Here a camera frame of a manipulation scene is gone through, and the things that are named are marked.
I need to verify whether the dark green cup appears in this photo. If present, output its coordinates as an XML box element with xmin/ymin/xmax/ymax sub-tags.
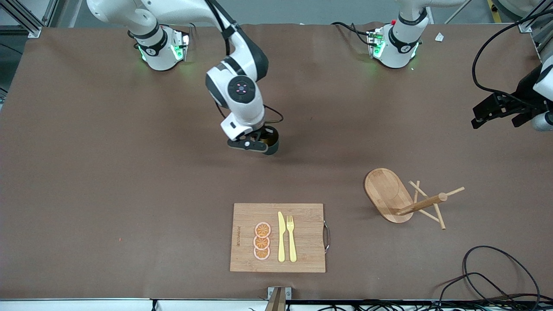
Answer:
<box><xmin>259</xmin><ymin>126</ymin><xmax>280</xmax><ymax>156</ymax></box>

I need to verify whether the wooden cup rack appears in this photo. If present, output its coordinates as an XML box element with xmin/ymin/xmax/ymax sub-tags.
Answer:
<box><xmin>364</xmin><ymin>168</ymin><xmax>465</xmax><ymax>230</ymax></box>

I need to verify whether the brown table cover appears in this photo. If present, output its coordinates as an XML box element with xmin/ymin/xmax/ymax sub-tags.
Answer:
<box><xmin>0</xmin><ymin>22</ymin><xmax>553</xmax><ymax>301</ymax></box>

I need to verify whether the yellow plastic knife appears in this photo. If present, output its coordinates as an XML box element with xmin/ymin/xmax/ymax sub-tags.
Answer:
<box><xmin>277</xmin><ymin>211</ymin><xmax>286</xmax><ymax>263</ymax></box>

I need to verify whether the yellow plastic fork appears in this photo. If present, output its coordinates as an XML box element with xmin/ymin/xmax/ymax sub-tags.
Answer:
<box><xmin>286</xmin><ymin>215</ymin><xmax>298</xmax><ymax>263</ymax></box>

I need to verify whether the bamboo cutting board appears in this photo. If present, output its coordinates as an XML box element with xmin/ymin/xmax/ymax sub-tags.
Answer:
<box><xmin>229</xmin><ymin>203</ymin><xmax>331</xmax><ymax>273</ymax></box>

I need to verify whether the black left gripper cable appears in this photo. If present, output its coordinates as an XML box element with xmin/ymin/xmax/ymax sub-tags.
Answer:
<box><xmin>471</xmin><ymin>6</ymin><xmax>553</xmax><ymax>108</ymax></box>

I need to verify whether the aluminium frame profile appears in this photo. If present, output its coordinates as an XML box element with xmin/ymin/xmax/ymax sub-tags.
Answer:
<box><xmin>0</xmin><ymin>0</ymin><xmax>59</xmax><ymax>39</ymax></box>
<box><xmin>516</xmin><ymin>0</ymin><xmax>553</xmax><ymax>61</ymax></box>

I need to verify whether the black looped cable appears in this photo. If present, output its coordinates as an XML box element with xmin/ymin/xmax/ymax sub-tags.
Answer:
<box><xmin>462</xmin><ymin>245</ymin><xmax>541</xmax><ymax>303</ymax></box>
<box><xmin>432</xmin><ymin>272</ymin><xmax>525</xmax><ymax>311</ymax></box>

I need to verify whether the black left arm base cable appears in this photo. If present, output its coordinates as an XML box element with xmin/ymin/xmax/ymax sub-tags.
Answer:
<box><xmin>332</xmin><ymin>22</ymin><xmax>372</xmax><ymax>46</ymax></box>

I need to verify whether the metal bracket with post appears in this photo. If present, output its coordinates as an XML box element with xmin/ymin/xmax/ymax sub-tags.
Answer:
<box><xmin>264</xmin><ymin>286</ymin><xmax>292</xmax><ymax>311</ymax></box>

